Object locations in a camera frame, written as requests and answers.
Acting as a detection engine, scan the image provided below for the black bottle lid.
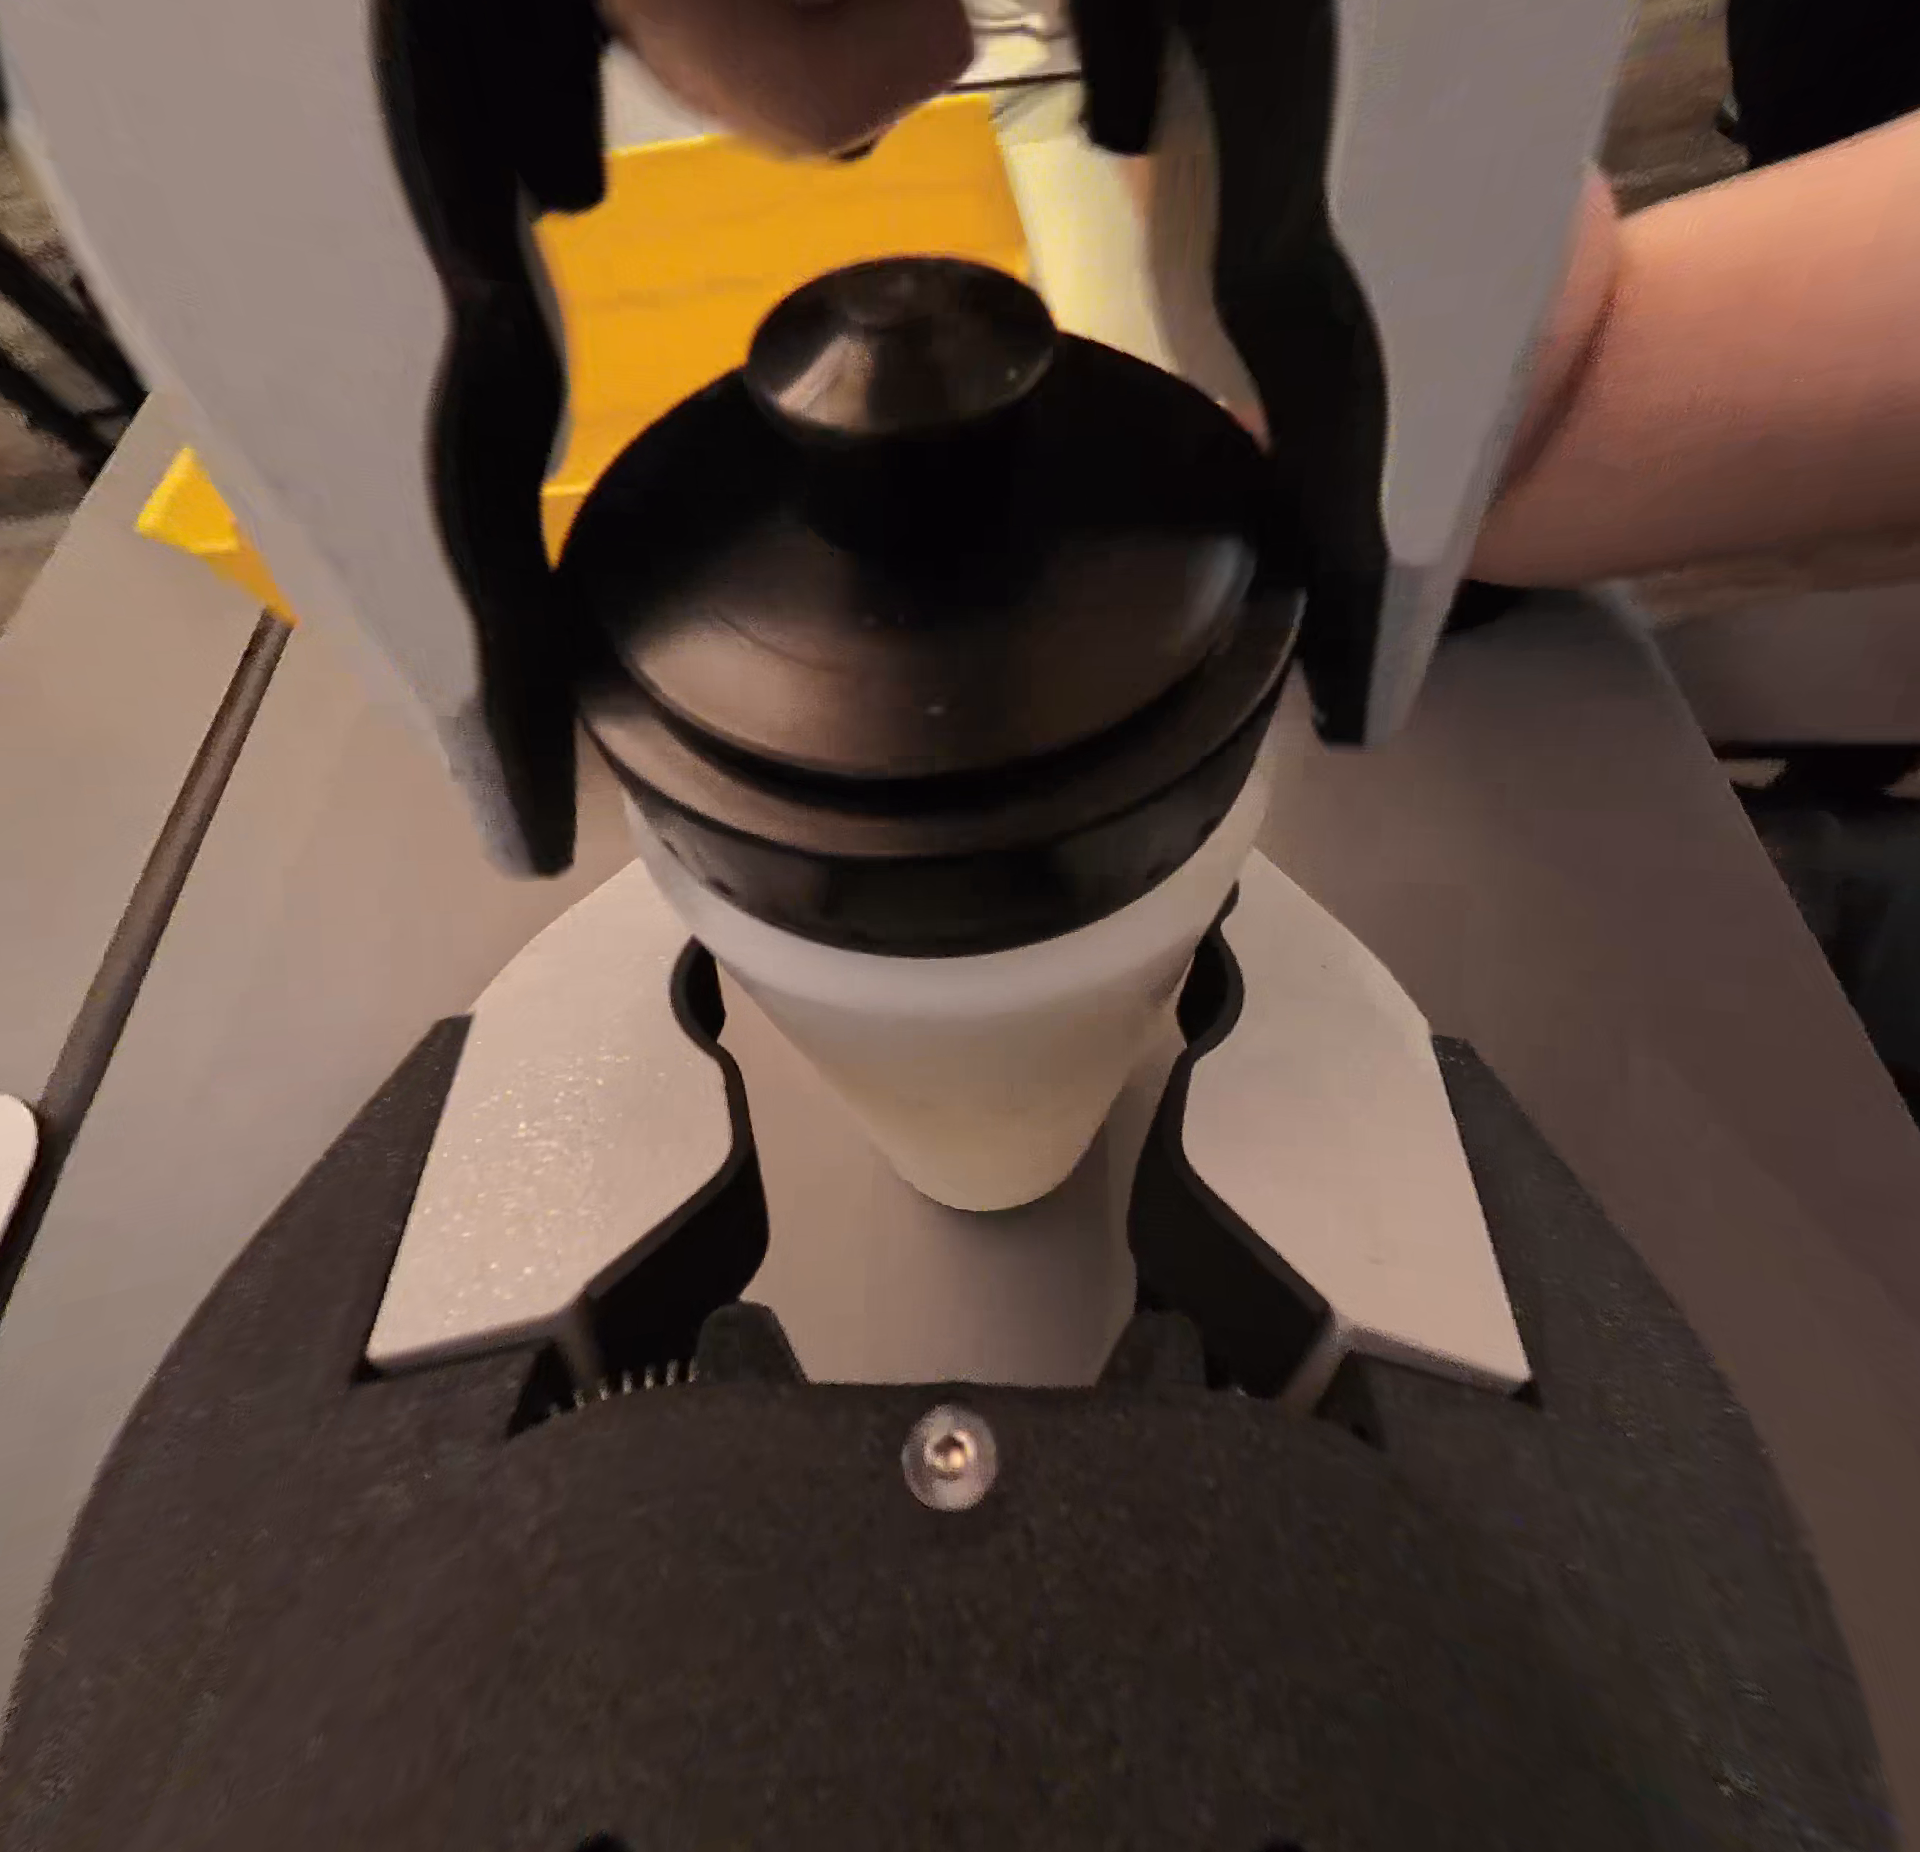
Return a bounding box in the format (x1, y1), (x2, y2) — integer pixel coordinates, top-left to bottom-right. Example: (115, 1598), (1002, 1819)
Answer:
(563, 257), (1313, 960)

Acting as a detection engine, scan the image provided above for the yellow plastic bin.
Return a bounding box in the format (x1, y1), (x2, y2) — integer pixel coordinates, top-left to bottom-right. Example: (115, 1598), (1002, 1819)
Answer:
(136, 98), (1035, 624)

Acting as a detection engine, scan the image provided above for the person's right hand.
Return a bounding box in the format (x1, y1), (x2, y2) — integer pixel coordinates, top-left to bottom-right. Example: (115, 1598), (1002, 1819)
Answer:
(602, 0), (980, 160)

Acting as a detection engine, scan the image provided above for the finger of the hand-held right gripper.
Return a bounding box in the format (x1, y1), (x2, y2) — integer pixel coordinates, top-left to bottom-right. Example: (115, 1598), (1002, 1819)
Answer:
(1066, 0), (1647, 750)
(0, 0), (611, 880)

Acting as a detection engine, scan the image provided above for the white plastic bottle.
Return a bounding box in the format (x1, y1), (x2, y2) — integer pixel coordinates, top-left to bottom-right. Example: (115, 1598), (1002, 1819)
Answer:
(645, 802), (1263, 1214)

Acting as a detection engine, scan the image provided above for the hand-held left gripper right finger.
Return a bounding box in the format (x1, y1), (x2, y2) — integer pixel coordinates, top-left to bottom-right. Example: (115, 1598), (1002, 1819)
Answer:
(1128, 849), (1534, 1398)

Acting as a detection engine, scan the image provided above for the grey chair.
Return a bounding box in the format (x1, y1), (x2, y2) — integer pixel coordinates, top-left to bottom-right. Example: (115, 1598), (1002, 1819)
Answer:
(1650, 586), (1920, 750)

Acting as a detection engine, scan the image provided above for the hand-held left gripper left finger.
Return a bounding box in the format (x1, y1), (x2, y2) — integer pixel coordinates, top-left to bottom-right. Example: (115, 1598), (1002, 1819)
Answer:
(363, 857), (773, 1381)

